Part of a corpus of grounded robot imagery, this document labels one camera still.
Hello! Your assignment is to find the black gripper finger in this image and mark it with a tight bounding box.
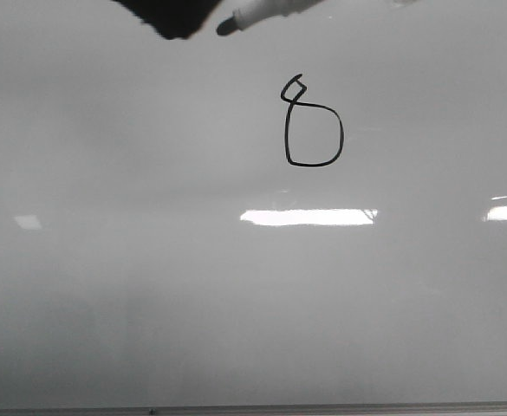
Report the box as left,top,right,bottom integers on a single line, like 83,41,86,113
116,0,221,40

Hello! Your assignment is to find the black whiteboard marker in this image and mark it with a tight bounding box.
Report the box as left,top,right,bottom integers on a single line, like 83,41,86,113
216,0,322,36

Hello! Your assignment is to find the white glossy whiteboard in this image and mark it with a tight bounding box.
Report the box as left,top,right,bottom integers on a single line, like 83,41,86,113
0,1,507,408

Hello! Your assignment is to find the grey aluminium whiteboard frame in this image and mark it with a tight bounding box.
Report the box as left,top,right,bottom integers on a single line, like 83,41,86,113
0,401,507,415

